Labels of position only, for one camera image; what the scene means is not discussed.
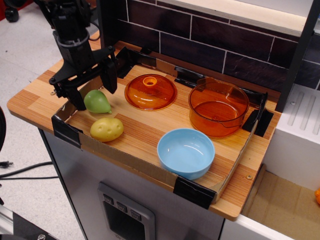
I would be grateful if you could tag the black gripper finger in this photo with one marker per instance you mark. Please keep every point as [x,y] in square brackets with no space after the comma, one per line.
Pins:
[109,75]
[74,97]

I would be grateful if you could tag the yellow toy potato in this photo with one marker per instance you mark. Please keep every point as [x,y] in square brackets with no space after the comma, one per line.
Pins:
[106,129]

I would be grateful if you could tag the orange toy in sink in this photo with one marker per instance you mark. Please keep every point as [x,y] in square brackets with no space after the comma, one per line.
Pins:
[317,195]

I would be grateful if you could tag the light blue bowl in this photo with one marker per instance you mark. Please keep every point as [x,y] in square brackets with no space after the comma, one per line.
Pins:
[186,152]

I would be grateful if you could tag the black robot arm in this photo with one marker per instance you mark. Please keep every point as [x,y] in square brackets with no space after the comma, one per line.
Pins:
[70,20]

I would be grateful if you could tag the white toy sink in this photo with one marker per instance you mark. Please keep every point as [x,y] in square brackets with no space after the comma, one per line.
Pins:
[282,203]

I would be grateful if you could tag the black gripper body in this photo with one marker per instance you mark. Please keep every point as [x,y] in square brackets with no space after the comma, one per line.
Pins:
[80,63]

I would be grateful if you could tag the grey toy oven panel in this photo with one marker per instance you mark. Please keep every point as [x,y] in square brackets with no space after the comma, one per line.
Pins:
[126,218]

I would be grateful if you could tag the orange transparent pot lid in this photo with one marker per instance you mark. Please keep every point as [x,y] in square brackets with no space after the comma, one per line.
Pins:
[150,92]

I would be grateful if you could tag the cardboard fence with black tape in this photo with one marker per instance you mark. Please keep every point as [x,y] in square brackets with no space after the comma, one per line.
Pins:
[224,189]

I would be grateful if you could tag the green toy pear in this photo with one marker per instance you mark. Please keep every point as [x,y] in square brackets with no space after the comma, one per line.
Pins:
[96,102]

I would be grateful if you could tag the orange transparent pot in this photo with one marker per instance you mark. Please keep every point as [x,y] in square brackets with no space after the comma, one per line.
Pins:
[217,108]

